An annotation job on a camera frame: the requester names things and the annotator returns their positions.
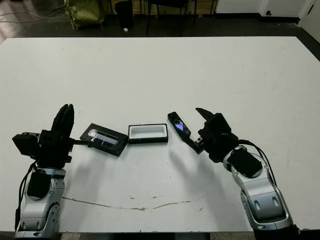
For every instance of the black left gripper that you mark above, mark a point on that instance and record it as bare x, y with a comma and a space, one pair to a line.
53, 153

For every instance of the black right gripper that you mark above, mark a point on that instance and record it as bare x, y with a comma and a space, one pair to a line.
220, 140

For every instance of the slim black camera with screen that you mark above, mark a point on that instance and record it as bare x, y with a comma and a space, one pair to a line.
180, 126

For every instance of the black printed box lid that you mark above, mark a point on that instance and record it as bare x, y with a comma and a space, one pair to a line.
105, 140

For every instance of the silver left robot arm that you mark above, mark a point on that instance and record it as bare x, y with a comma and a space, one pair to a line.
37, 212

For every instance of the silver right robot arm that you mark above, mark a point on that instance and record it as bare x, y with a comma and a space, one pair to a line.
265, 200

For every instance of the black box base white insert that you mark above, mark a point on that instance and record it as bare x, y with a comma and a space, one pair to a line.
147, 133

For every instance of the olive green sack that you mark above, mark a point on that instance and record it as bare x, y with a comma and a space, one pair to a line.
85, 13

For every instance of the small white floor scrap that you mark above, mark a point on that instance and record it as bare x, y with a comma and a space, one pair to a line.
126, 29

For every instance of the black mesh folding chair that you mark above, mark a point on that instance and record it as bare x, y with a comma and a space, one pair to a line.
170, 2

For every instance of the black round door stop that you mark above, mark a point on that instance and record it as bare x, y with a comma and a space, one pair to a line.
268, 13

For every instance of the white door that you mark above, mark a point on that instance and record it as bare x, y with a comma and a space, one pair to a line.
312, 17

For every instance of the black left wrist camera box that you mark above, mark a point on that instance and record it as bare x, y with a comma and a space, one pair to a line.
26, 146

